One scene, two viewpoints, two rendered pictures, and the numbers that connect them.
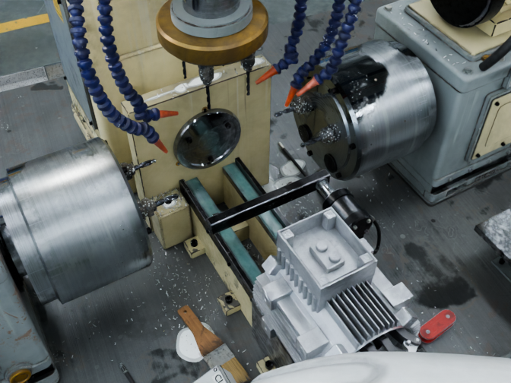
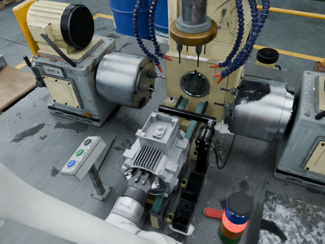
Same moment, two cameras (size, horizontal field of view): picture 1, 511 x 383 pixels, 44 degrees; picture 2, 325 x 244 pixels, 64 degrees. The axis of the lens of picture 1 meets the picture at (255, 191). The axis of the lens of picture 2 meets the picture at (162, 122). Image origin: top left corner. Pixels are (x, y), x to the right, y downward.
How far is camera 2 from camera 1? 0.65 m
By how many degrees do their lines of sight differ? 36
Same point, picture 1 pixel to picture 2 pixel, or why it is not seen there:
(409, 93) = (272, 108)
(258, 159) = (217, 108)
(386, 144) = (247, 124)
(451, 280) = not seen: hidden behind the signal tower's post
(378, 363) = not seen: outside the picture
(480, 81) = (311, 123)
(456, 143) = (294, 152)
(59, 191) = (117, 62)
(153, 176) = (170, 87)
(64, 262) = (105, 83)
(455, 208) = (284, 187)
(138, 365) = (120, 140)
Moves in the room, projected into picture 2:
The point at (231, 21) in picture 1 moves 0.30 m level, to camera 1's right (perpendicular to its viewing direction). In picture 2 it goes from (189, 27) to (260, 62)
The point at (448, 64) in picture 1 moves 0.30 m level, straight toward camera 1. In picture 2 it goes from (302, 106) to (223, 129)
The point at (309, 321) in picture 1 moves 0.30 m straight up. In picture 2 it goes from (138, 149) to (124, 81)
